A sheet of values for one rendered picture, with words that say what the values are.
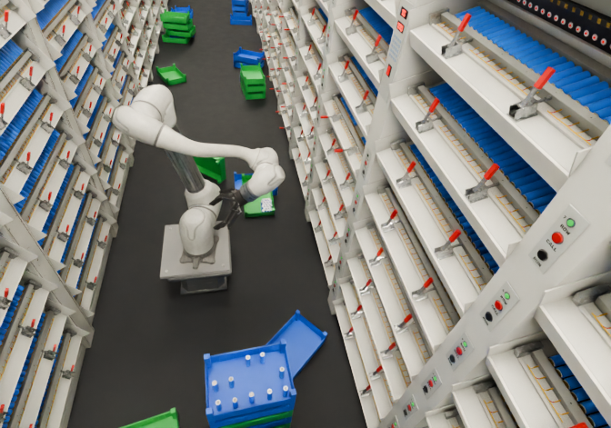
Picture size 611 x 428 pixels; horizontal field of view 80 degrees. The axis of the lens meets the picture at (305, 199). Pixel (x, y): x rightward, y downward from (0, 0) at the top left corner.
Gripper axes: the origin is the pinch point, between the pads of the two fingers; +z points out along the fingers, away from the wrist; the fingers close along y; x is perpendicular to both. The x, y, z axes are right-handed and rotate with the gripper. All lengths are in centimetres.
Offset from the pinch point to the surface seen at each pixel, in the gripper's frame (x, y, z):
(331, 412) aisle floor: 48, 93, -4
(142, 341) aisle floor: 2, 38, 62
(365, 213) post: 13, 31, -65
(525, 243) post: -43, 77, -106
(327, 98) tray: 22, -39, -68
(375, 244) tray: 17, 43, -63
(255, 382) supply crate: -2, 76, -7
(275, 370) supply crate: 4, 74, -12
